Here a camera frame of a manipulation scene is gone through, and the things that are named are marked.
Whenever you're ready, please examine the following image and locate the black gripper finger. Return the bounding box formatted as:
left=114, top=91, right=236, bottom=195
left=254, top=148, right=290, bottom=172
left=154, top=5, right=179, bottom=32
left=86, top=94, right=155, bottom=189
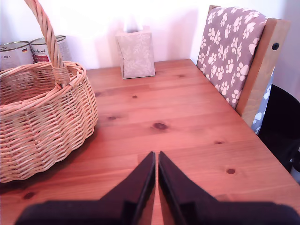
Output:
left=98, top=151, right=156, bottom=225
left=158, top=151, right=220, bottom=225

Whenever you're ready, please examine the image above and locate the tin can with white label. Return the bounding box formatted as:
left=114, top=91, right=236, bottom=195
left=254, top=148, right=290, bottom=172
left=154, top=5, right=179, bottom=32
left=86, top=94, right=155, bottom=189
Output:
left=0, top=41, right=35, bottom=71

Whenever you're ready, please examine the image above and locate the grey paw print blanket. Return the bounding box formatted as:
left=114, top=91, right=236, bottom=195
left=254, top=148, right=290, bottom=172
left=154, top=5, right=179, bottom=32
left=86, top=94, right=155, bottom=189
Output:
left=251, top=67, right=275, bottom=136

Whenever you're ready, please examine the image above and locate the beige leaf print tissue box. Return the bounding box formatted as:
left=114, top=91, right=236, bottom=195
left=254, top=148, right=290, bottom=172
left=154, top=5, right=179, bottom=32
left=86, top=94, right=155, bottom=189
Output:
left=115, top=25, right=156, bottom=80

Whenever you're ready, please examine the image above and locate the woven wicker basket with handle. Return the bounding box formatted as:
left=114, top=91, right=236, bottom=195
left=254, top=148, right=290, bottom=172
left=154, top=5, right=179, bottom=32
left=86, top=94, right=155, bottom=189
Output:
left=0, top=0, right=98, bottom=183

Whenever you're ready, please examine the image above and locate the tin can with red label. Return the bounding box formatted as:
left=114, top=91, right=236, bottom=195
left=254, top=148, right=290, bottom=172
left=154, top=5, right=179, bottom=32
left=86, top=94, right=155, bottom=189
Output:
left=30, top=35, right=72, bottom=64

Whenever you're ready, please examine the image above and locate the black office chair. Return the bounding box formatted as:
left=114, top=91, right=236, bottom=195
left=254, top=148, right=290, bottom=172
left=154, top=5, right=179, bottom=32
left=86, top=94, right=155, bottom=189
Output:
left=257, top=83, right=300, bottom=185

